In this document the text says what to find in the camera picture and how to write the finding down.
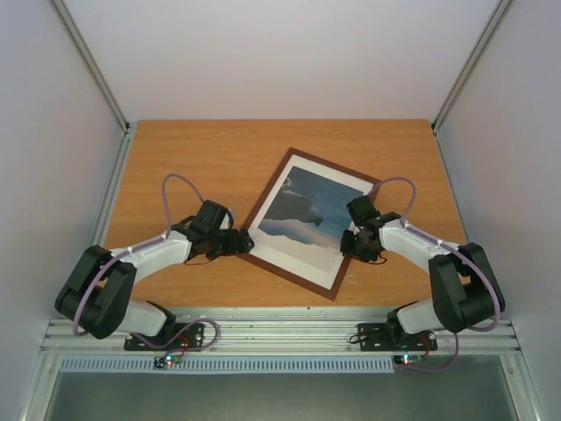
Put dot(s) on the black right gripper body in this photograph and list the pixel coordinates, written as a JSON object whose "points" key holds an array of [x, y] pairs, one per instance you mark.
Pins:
{"points": [[353, 241]]}

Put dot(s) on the right aluminium corner post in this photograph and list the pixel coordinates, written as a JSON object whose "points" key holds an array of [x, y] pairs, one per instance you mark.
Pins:
{"points": [[489, 30]]}

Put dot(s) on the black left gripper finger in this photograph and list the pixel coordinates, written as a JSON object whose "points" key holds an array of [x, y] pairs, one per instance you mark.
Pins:
{"points": [[245, 244], [241, 236]]}

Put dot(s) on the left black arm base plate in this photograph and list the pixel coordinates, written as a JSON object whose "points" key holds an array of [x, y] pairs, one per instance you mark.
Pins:
{"points": [[172, 337]]}

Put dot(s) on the left aluminium corner post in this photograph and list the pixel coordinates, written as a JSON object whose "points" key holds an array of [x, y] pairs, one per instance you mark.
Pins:
{"points": [[65, 16]]}

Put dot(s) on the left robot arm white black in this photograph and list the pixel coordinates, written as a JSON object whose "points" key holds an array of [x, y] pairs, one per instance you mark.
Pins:
{"points": [[97, 295]]}

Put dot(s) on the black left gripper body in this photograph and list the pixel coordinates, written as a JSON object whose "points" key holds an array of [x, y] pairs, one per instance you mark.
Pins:
{"points": [[220, 247]]}

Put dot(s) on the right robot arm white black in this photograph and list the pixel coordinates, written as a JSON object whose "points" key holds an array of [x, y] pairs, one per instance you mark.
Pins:
{"points": [[464, 292]]}

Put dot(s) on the right small circuit board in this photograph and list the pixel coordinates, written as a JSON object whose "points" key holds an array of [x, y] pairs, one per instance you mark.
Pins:
{"points": [[408, 359]]}

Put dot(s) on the grey slotted cable duct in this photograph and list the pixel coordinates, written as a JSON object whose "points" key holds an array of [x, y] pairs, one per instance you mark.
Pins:
{"points": [[228, 365]]}

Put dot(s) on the landscape photo with white mat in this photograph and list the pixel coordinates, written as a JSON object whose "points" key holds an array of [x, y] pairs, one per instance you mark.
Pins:
{"points": [[302, 219]]}

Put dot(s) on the aluminium rail base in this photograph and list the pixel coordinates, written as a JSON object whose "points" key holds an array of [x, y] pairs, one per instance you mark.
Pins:
{"points": [[285, 330]]}

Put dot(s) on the brown wooden picture frame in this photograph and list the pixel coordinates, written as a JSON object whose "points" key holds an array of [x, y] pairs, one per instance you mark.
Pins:
{"points": [[271, 193]]}

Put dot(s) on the small circuit board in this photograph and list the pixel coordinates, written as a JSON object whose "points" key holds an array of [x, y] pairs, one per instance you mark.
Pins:
{"points": [[408, 359], [168, 361]]}

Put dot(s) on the aluminium corner post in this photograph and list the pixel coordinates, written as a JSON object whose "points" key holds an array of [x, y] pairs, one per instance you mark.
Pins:
{"points": [[489, 30], [65, 16]]}

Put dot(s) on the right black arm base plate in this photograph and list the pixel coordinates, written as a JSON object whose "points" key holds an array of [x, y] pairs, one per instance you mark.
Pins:
{"points": [[375, 337]]}

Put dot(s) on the left small circuit board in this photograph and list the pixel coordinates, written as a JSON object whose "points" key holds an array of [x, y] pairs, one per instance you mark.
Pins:
{"points": [[168, 361]]}

